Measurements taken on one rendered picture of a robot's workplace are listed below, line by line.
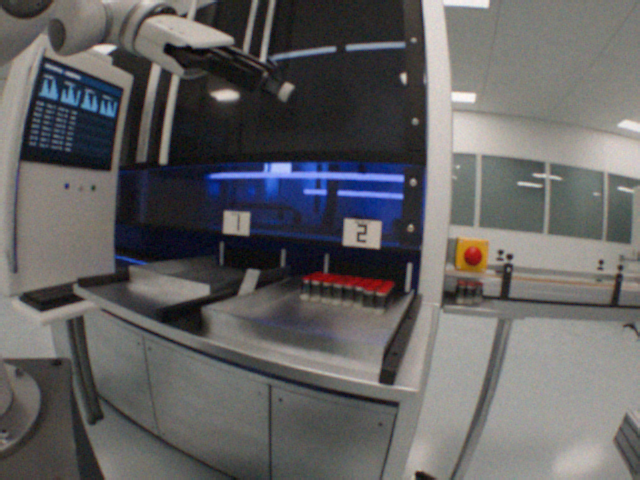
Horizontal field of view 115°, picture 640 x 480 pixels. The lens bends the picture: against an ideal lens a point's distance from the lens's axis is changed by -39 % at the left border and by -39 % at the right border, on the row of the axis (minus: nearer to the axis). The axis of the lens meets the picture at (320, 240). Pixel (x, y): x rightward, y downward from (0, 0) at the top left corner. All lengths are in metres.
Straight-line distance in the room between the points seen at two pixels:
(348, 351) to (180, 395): 0.93
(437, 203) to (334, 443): 0.69
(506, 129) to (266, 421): 5.31
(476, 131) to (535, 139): 1.04
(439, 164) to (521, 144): 4.95
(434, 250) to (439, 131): 0.26
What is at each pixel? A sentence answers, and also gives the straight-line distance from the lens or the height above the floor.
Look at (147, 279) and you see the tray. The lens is 0.76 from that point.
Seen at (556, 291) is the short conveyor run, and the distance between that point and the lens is 0.90.
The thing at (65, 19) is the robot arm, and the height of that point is 1.27.
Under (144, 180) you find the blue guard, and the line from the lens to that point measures 1.19.
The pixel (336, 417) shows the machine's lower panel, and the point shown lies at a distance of 0.92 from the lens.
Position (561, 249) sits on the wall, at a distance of 5.72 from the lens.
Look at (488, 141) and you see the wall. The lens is 5.55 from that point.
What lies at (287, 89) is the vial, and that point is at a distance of 0.38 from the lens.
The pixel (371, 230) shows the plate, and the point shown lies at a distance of 0.74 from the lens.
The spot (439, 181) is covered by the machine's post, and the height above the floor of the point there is 1.15.
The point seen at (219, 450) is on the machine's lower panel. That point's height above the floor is 0.21.
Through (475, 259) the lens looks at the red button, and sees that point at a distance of 0.69.
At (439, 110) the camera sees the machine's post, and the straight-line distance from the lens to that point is 0.77.
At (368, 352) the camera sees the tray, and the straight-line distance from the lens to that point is 0.38.
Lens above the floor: 1.06
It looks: 4 degrees down
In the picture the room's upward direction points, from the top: 4 degrees clockwise
